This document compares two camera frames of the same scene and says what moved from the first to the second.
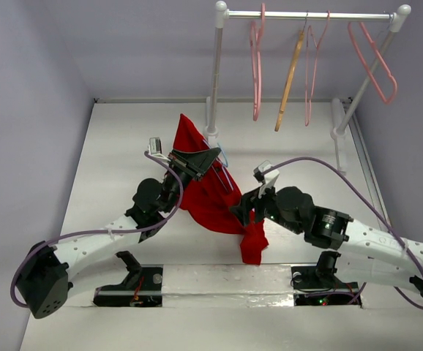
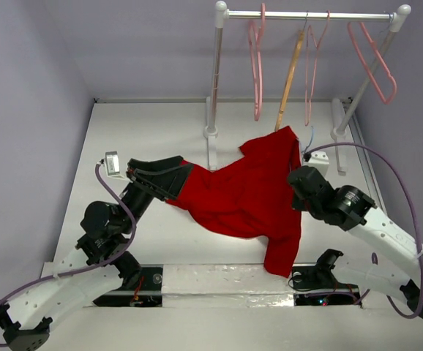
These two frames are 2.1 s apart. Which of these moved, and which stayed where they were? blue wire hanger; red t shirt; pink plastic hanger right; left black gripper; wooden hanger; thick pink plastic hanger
Moved: left black gripper; red t shirt; blue wire hanger
Stayed: thick pink plastic hanger; wooden hanger; pink plastic hanger right
